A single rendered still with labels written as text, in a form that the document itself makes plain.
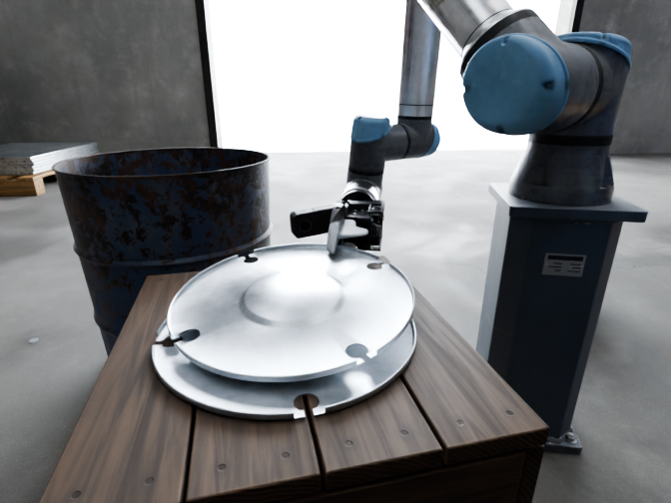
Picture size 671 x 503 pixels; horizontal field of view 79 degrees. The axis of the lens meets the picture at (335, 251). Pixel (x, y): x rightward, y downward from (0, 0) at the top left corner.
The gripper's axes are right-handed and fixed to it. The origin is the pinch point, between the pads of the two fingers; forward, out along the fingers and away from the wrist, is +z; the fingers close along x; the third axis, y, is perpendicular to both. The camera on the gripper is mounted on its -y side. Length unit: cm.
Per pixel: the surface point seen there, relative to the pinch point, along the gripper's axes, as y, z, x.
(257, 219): -18.8, -21.1, 3.7
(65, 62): -304, -319, -23
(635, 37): 243, -470, -37
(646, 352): 73, -39, 42
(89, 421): -14.4, 32.7, 0.6
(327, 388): 4.3, 25.8, 1.0
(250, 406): -1.8, 29.2, 0.7
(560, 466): 40, 0, 39
